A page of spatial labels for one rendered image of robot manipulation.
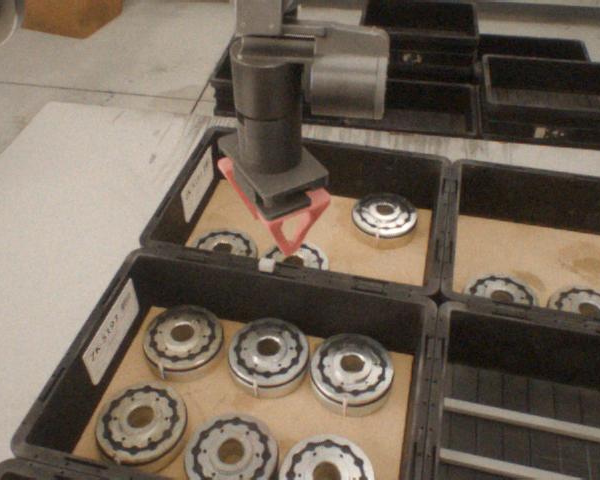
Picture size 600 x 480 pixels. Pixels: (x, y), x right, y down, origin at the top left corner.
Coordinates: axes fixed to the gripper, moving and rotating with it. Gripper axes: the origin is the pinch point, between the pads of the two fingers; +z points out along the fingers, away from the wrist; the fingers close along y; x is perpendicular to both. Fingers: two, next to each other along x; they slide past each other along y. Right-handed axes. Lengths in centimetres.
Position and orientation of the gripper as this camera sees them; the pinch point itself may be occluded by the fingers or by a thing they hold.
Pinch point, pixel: (275, 229)
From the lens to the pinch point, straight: 62.6
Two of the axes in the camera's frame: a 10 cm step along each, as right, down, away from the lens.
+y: -5.0, -5.9, 6.3
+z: 0.1, 7.3, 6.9
